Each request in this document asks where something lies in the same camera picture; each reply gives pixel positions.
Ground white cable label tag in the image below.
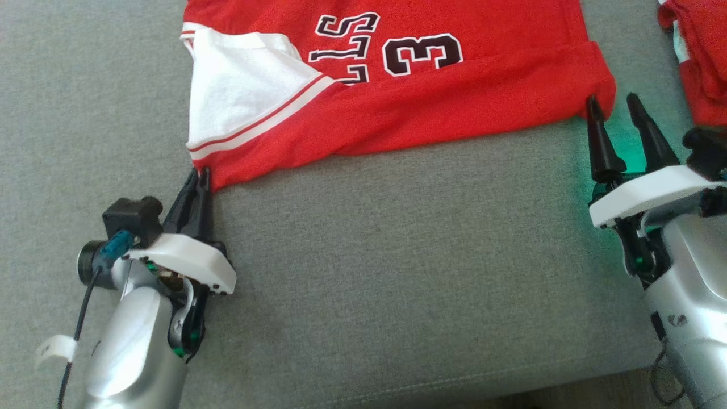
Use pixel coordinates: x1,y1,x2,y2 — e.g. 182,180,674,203
36,335,78,365

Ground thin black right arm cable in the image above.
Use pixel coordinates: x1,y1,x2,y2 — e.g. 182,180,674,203
649,348,687,407

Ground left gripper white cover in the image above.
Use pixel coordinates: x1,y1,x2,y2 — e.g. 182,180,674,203
77,167,237,361

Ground red white basketball jersey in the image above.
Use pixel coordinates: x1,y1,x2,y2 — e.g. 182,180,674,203
180,0,617,191

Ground red basketball shorts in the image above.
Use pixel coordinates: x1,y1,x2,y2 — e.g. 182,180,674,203
657,0,727,129

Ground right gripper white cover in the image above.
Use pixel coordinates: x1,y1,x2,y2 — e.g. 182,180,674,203
586,93,727,280

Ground black cable teal connector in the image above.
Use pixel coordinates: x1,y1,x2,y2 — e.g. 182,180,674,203
56,229,136,409

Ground grey fabric sofa seat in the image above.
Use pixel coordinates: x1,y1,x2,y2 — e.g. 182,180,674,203
0,0,727,409

